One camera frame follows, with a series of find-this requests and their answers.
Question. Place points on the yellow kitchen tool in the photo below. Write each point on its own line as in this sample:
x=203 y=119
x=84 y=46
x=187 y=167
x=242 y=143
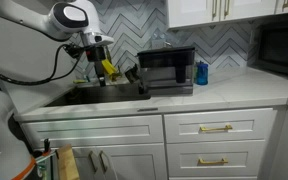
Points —
x=109 y=68

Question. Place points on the black microwave oven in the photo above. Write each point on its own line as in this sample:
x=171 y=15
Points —
x=280 y=50

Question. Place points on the white wall outlet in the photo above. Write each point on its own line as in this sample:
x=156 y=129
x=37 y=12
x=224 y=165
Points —
x=157 y=43

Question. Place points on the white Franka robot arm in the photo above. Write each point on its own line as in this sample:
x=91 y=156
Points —
x=70 y=16

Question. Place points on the blue plastic bottle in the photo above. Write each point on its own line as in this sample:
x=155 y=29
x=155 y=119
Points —
x=202 y=74

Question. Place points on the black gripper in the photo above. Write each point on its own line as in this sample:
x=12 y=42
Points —
x=95 y=53

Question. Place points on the white false drawer front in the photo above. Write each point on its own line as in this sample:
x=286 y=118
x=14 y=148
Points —
x=94 y=131

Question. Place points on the white lower cabinet door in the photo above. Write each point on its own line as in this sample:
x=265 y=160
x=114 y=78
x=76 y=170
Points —
x=84 y=166
x=137 y=163

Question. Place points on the wooden board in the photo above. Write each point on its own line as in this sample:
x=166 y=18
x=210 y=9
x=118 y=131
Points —
x=67 y=163

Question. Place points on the black dispenser tap faucet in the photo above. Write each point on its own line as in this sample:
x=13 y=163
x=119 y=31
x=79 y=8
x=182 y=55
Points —
x=142 y=88

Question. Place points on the dark kitchen sink basin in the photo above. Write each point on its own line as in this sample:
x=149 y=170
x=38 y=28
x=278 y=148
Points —
x=97 y=95

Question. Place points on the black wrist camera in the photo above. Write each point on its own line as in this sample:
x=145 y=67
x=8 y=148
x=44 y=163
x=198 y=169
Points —
x=73 y=50

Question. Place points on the dark glossy sink faucet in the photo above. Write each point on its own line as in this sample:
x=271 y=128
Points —
x=132 y=74

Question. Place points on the green yellow sponge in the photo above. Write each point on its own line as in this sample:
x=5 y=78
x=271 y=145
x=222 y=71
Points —
x=79 y=81

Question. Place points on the wide white upper cabinet door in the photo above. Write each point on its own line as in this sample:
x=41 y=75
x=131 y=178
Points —
x=192 y=11

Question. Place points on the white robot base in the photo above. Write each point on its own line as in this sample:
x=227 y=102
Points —
x=4 y=140

